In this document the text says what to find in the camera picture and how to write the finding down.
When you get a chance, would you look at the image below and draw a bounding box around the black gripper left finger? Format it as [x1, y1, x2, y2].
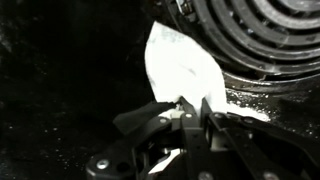
[85, 96, 218, 180]

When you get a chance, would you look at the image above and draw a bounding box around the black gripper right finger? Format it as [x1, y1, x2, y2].
[201, 99, 320, 180]

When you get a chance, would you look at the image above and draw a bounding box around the white paper napkin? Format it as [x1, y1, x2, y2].
[143, 20, 271, 176]

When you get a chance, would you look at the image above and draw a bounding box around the black electric stove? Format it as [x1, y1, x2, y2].
[0, 0, 320, 180]

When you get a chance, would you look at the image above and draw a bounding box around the large black coil burner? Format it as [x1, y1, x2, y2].
[166, 0, 320, 93]

